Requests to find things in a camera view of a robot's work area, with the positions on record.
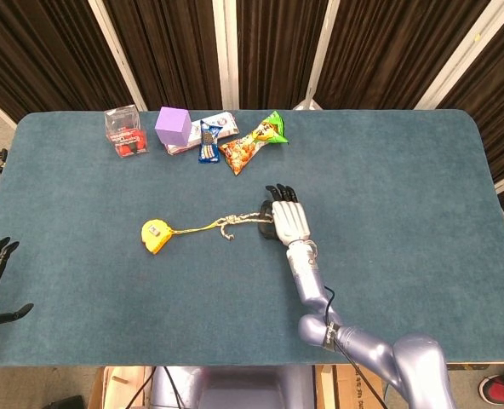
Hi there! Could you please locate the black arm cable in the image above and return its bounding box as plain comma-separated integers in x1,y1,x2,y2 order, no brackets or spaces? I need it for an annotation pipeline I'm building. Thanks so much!
322,285,387,409

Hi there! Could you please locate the clear box with red items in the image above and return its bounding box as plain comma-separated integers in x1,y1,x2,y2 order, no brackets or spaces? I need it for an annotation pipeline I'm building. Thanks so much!
103,103,150,159

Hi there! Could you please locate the red and black shoe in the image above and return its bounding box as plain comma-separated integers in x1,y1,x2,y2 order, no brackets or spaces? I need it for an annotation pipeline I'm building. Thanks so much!
478,374,504,402

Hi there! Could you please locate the orange and green snack bag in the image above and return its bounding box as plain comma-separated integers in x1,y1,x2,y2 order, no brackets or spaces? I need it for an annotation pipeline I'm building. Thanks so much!
218,110,289,177

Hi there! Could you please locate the beige braided rope cord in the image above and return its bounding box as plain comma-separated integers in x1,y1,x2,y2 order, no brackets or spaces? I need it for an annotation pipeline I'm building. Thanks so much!
170,211,274,242

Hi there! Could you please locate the blue cookie packet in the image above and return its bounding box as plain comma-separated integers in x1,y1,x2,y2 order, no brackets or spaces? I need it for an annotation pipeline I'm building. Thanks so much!
198,119,222,164

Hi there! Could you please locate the plain brown cardboard box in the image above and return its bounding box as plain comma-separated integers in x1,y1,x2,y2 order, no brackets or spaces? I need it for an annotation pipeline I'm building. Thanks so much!
88,365,155,409

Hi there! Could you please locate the blue felt table cover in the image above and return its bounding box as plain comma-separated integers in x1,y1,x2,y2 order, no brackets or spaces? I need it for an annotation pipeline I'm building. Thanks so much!
0,109,504,367

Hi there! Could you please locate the white and pink snack packet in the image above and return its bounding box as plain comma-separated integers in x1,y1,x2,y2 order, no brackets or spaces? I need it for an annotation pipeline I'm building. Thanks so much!
165,111,240,155

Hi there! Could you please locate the brown curtain white-framed screen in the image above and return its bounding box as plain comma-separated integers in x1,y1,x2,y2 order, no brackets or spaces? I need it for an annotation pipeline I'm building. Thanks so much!
438,0,504,227
102,0,240,112
0,0,147,129
237,0,342,111
315,0,504,111

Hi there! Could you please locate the purple cube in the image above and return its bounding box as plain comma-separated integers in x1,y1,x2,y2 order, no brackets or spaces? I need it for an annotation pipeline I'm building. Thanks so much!
154,106,192,147

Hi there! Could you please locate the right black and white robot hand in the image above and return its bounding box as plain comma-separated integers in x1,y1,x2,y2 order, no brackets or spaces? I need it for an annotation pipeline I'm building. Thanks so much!
258,183,313,245

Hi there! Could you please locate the black torso cable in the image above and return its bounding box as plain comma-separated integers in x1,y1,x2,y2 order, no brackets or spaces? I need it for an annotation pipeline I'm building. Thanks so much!
162,366,187,409

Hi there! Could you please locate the silver-purple robot torso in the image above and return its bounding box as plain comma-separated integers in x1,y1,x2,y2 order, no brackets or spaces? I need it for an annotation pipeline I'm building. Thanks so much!
149,365,317,409

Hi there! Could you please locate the yellow tape measure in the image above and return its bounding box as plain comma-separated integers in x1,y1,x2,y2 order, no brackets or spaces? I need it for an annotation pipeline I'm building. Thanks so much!
140,217,175,256

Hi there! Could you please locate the printed brown cardboard box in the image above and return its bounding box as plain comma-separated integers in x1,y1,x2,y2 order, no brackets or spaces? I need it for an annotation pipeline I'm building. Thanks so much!
315,364,385,409

